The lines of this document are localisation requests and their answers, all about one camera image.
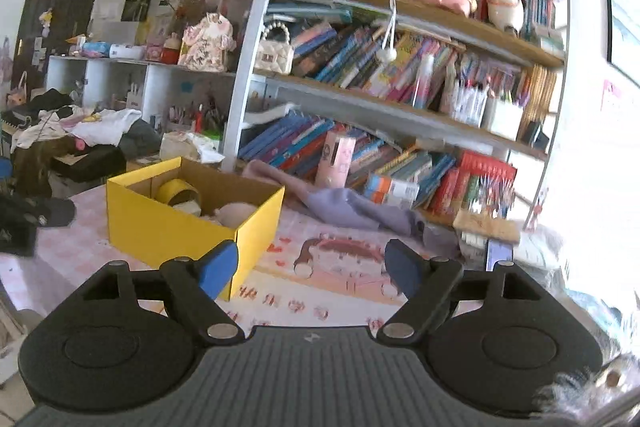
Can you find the white garment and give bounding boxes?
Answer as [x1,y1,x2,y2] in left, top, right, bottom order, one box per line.
[72,109,143,148]

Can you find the yellow cardboard box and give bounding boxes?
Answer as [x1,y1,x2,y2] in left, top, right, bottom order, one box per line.
[106,157,286,303]

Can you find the pink printed carton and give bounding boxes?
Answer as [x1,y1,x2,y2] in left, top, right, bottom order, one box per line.
[315,130,357,188]

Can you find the black clothing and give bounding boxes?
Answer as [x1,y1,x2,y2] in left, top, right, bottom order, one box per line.
[0,192,76,258]

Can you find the white pen box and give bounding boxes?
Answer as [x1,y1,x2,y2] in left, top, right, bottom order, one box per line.
[484,99,525,142]

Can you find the brown cardboard box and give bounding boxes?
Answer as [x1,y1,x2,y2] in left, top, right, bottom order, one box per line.
[125,157,168,172]

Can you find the framed picture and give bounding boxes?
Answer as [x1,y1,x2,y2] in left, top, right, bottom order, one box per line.
[601,0,640,88]

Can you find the dark grey garment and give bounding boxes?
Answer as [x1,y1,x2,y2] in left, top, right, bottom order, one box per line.
[120,119,163,160]

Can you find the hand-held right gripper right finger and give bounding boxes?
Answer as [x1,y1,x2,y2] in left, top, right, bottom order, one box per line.
[376,238,551,346]

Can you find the white metal bookshelf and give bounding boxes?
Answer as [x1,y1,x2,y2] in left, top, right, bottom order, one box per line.
[220,0,573,228]

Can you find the pink pig plush toy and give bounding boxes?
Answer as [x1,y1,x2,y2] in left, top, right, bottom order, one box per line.
[207,202,261,229]

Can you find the white cubby shelf unit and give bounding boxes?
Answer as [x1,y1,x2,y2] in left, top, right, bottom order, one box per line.
[45,54,238,138]

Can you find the white crumpled plastic bag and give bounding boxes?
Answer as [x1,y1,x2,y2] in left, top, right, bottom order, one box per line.
[160,131,226,165]

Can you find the brown fur coat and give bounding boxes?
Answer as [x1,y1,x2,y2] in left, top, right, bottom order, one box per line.
[12,139,76,198]

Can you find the black bag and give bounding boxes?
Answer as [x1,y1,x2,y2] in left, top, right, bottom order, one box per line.
[50,144,128,182]

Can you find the white cat plush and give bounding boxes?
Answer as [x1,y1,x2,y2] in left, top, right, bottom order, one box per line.
[487,0,525,38]

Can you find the smartphone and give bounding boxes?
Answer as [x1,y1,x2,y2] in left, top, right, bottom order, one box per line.
[485,239,515,272]

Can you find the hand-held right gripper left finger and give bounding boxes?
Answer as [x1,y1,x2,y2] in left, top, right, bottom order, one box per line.
[75,239,247,348]

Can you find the blue tissue pack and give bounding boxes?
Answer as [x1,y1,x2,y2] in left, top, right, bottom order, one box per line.
[80,41,113,58]

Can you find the kraft paper envelopes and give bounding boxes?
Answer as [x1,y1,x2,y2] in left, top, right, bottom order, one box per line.
[452,209,522,244]

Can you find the yellow tape roll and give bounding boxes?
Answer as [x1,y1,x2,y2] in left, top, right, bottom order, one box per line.
[156,178,202,208]

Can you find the row of books beside plushes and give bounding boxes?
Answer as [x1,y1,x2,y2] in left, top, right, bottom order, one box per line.
[475,0,557,42]

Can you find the small black box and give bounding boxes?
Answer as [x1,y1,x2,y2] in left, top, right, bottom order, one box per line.
[520,121,551,151]

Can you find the orange white blue carton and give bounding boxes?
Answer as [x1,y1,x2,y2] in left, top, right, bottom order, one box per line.
[364,174,421,210]

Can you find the pink checked printed tablecloth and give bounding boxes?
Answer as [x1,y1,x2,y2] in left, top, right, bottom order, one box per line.
[0,184,506,333]

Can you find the red boxed book set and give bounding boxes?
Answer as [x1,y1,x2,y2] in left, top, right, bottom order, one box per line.
[430,150,518,219]

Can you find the white pompom charm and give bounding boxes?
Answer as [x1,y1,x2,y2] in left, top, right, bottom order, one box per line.
[375,0,399,62]

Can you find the clear pen holder with pens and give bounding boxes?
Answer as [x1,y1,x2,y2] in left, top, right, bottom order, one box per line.
[442,82,490,128]

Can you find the row of colourful slanted books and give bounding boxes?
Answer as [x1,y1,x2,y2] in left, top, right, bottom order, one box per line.
[237,112,457,210]

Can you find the white quilted handbag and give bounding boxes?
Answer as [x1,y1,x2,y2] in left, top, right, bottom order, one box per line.
[254,21,295,75]

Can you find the grey furry clothing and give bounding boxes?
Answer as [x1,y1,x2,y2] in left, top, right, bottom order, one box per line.
[535,349,640,427]

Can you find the row of books above handbag shelf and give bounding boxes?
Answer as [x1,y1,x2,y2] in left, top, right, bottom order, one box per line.
[290,22,461,108]

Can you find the red tin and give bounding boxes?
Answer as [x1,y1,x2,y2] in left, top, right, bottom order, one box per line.
[159,33,182,65]

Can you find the pink cloth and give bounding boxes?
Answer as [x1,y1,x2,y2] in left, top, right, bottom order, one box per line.
[242,159,321,208]

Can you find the purple cloth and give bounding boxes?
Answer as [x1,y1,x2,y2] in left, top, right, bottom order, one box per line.
[300,187,426,240]

